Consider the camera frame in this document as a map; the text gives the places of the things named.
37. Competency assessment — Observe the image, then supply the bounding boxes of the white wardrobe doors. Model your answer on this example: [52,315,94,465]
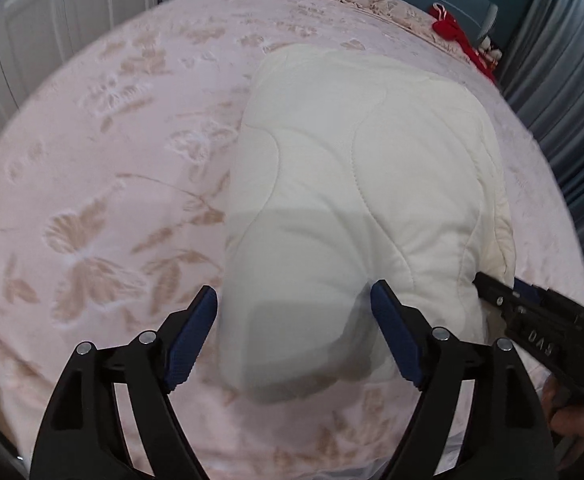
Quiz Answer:
[0,0,173,171]

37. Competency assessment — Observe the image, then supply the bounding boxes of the red cloth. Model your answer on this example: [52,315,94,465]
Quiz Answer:
[431,2,497,83]

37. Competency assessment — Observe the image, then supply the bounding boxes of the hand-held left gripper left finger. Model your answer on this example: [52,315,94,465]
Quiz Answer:
[31,285,219,480]

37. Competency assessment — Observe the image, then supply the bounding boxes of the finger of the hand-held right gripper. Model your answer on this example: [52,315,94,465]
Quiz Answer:
[514,280,584,321]
[473,272,520,319]

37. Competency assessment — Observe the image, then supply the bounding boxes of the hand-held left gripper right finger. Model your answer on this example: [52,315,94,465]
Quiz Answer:
[370,280,555,480]

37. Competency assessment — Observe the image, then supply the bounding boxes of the grey-blue curtain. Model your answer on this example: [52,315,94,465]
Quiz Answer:
[502,0,584,306]

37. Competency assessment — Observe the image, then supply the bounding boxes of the white and red plush toy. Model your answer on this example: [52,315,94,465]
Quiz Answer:
[476,35,505,69]

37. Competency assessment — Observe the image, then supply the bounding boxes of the pink floral bed cover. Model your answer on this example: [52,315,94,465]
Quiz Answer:
[0,0,584,480]

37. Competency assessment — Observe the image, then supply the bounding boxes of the cream quilt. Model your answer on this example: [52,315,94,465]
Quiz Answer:
[222,42,517,406]

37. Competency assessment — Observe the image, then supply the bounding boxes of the person's right hand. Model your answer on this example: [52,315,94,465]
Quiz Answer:
[542,375,584,436]

